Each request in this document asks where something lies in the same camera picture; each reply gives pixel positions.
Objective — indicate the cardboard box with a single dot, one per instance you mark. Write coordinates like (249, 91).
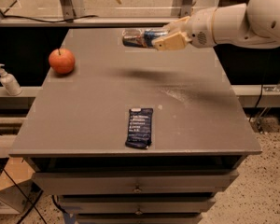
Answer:
(15, 186)

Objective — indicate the grey drawer cabinet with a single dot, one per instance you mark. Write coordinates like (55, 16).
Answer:
(75, 132)

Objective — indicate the red apple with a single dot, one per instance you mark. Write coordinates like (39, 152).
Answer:
(62, 61)

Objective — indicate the blue rxbar wrapper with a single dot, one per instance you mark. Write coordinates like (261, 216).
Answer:
(139, 130)

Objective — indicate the red bull can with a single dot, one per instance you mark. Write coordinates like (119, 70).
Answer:
(140, 37)

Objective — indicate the white pump bottle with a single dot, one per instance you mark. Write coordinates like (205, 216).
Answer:
(9, 82)

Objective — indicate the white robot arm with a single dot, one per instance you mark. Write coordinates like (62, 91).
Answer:
(254, 25)

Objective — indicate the grey metal bracket left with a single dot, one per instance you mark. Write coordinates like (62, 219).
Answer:
(67, 10)

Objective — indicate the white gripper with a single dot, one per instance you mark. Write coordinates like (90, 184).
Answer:
(200, 27)

